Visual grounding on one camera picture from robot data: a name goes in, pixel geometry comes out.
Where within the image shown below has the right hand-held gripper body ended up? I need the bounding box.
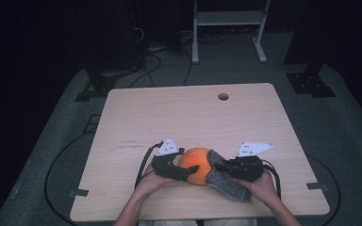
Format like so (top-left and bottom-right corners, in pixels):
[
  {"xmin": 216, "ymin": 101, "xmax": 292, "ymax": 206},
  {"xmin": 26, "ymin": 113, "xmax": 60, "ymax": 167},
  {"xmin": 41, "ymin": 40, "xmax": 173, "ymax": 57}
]
[{"xmin": 227, "ymin": 141, "xmax": 275, "ymax": 183}]

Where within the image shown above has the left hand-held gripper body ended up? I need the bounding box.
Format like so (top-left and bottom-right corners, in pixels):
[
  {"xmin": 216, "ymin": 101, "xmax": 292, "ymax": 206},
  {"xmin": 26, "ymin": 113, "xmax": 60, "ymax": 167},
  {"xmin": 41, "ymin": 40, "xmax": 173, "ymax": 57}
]
[{"xmin": 151, "ymin": 137, "xmax": 190, "ymax": 182}]

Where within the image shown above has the orange plush toy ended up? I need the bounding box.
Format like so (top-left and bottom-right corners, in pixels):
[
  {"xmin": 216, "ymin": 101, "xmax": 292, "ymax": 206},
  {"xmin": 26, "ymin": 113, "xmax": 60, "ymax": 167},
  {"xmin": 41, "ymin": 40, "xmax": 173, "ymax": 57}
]
[{"xmin": 177, "ymin": 146, "xmax": 213, "ymax": 186}]

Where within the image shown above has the grey cloth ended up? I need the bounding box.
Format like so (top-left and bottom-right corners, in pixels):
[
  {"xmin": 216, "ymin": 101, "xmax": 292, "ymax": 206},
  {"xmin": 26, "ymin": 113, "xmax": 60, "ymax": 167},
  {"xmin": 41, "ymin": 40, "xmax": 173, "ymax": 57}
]
[{"xmin": 206, "ymin": 149, "xmax": 253, "ymax": 203}]

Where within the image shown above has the person's left hand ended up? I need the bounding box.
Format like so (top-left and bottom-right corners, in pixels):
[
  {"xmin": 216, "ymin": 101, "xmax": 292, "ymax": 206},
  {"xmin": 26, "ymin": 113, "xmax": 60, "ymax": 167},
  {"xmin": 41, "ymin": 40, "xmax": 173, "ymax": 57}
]
[{"xmin": 134, "ymin": 163, "xmax": 177, "ymax": 199}]

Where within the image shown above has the person's right hand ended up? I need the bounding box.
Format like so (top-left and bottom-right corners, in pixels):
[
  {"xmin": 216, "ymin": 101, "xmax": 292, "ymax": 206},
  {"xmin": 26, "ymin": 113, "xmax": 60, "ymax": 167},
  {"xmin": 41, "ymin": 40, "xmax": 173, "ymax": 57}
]
[{"xmin": 232, "ymin": 169, "xmax": 281, "ymax": 208}]

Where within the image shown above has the black stand base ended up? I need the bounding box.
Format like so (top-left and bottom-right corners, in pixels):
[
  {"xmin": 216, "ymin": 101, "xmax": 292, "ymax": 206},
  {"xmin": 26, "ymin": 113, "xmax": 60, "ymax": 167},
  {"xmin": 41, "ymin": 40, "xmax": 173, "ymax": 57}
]
[
  {"xmin": 74, "ymin": 70, "xmax": 121, "ymax": 103},
  {"xmin": 286, "ymin": 62, "xmax": 337, "ymax": 98}
]

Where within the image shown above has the white metal stand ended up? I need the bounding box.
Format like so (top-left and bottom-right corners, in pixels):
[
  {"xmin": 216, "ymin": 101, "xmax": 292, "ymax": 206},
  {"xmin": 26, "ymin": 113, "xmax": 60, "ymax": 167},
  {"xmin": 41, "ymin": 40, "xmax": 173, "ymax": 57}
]
[{"xmin": 191, "ymin": 0, "xmax": 272, "ymax": 65}]

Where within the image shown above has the right hand-held gripper cable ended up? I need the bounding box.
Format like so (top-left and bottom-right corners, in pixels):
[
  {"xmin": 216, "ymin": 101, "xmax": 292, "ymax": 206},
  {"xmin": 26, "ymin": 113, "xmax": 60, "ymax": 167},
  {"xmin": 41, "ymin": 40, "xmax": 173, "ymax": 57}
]
[{"xmin": 262, "ymin": 159, "xmax": 282, "ymax": 201}]

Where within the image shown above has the straight black background cable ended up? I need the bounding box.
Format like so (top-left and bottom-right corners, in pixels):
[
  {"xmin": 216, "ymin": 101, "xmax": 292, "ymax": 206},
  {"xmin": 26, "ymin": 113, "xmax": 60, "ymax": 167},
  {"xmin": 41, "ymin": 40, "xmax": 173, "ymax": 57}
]
[{"xmin": 182, "ymin": 50, "xmax": 193, "ymax": 87}]

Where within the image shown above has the looped black background cable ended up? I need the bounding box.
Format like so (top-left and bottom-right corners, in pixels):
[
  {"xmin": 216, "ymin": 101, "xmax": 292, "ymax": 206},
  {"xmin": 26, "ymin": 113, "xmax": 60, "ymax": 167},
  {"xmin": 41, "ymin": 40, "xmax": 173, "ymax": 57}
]
[{"xmin": 128, "ymin": 53, "xmax": 163, "ymax": 89}]

